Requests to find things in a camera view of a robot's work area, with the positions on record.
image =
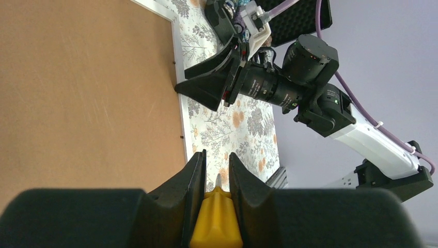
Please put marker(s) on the white picture frame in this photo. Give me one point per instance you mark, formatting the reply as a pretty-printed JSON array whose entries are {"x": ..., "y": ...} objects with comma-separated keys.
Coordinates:
[{"x": 87, "y": 97}]

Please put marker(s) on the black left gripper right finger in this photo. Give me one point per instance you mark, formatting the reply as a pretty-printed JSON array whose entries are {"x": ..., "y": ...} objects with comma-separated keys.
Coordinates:
[{"x": 269, "y": 217}]

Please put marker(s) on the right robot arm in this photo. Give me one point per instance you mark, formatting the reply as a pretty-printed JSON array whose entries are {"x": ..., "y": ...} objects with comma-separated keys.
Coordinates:
[{"x": 302, "y": 84}]

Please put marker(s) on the yellow handled screwdriver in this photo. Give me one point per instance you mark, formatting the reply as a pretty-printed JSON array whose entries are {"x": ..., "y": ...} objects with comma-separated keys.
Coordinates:
[{"x": 217, "y": 224}]

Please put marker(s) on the black poker chip case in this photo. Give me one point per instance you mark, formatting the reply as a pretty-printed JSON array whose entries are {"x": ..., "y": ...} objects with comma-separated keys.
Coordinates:
[{"x": 223, "y": 16}]

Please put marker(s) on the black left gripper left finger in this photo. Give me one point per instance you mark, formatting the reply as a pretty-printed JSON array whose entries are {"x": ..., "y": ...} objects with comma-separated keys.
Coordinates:
[{"x": 164, "y": 217}]

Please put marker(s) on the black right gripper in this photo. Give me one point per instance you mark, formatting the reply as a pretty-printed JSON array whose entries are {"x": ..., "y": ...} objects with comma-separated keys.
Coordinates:
[{"x": 259, "y": 78}]

